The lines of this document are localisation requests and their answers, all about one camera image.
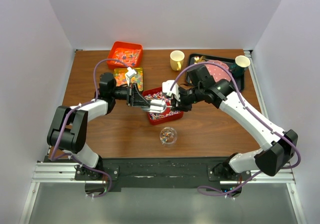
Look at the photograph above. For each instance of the yellow mug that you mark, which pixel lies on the yellow mug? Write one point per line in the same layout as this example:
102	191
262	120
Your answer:
176	60

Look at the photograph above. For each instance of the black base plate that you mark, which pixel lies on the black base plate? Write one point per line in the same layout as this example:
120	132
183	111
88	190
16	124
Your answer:
168	173

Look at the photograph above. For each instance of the aluminium frame rail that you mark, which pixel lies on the aluminium frame rail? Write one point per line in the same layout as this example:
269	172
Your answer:
65	172

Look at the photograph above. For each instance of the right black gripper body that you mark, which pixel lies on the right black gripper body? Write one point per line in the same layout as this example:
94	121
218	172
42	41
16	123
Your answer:
188	97

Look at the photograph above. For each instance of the gold fork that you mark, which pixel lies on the gold fork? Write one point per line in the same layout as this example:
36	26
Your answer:
196	59

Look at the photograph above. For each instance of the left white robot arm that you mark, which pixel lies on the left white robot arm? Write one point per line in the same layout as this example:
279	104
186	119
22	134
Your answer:
68	129

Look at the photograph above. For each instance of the red tray of lollipops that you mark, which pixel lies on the red tray of lollipops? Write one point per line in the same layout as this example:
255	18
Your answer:
167	115

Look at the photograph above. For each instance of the clear plastic jar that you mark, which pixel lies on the clear plastic jar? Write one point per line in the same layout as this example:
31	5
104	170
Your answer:
168	136

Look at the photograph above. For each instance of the gold tin of gummies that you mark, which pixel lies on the gold tin of gummies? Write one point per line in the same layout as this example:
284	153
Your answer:
119	75

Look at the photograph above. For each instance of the dark green mug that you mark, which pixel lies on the dark green mug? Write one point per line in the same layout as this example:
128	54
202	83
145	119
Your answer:
239	66

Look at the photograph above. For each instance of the black serving tray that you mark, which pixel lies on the black serving tray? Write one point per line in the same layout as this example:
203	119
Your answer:
205	58

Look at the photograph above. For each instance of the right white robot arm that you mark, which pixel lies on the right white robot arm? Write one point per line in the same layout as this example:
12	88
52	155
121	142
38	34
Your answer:
277	146

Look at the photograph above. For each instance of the orange tray of candies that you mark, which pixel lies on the orange tray of candies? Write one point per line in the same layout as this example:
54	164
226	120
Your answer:
129	53

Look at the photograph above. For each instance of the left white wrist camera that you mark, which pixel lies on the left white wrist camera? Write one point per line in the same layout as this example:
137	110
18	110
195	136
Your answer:
129	75

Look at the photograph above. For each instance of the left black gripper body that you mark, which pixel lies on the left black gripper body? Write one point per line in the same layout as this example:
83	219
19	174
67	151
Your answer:
130	91

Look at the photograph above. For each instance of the silver metal scoop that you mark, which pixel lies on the silver metal scoop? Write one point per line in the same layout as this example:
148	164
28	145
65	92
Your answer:
156	106

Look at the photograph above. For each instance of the pink dotted plate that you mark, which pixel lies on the pink dotted plate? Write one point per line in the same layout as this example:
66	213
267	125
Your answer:
216	72

